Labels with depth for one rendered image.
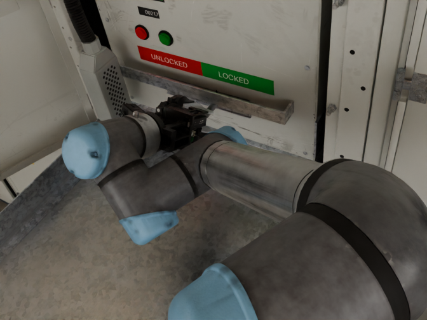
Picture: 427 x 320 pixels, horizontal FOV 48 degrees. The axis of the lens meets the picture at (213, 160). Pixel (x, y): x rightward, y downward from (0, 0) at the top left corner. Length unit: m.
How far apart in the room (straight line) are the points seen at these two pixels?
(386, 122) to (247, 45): 0.27
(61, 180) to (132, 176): 0.50
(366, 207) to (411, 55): 0.37
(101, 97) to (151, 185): 0.41
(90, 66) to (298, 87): 0.42
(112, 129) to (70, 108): 0.56
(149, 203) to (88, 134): 0.13
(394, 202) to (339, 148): 0.51
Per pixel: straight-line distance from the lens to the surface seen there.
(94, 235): 1.05
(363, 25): 0.71
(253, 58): 0.89
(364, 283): 0.34
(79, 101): 1.27
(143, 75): 1.03
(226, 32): 0.89
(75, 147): 0.69
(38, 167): 1.76
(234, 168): 0.59
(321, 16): 0.79
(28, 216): 1.14
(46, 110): 1.24
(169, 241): 0.99
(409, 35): 0.70
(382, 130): 0.81
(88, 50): 1.02
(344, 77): 0.77
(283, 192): 0.49
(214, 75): 0.97
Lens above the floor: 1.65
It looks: 46 degrees down
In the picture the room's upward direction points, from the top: 10 degrees counter-clockwise
